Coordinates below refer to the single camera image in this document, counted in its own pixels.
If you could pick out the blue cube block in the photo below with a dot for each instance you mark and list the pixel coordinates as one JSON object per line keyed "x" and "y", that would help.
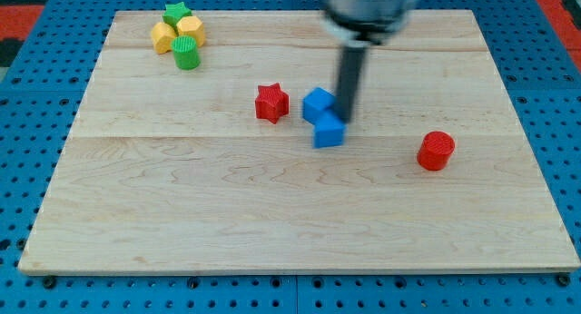
{"x": 328, "y": 131}
{"x": 316, "y": 103}

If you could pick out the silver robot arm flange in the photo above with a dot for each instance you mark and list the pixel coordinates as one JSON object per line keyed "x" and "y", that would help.
{"x": 363, "y": 22}

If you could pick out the red star block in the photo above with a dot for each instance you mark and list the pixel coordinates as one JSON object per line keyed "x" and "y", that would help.
{"x": 271, "y": 103}

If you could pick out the light wooden board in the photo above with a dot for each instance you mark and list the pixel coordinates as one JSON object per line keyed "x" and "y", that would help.
{"x": 169, "y": 172}

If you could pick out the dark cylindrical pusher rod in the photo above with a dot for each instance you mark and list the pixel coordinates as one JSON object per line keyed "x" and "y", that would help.
{"x": 352, "y": 58}

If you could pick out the green cylinder block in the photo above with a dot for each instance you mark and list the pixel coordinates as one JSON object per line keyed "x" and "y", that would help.
{"x": 185, "y": 52}

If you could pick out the red cylinder block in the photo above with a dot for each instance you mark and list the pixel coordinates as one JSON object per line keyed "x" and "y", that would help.
{"x": 435, "y": 150}

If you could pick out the yellow hexagon block right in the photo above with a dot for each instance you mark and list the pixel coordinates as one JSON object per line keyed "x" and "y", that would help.
{"x": 192, "y": 26}

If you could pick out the yellow hexagon block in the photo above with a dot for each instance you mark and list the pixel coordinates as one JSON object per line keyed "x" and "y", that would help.
{"x": 162, "y": 36}
{"x": 192, "y": 26}

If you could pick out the yellow hexagon block left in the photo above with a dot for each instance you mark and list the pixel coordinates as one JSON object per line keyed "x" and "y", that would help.
{"x": 162, "y": 36}

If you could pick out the green star block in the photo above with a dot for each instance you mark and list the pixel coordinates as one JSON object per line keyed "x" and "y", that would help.
{"x": 175, "y": 12}

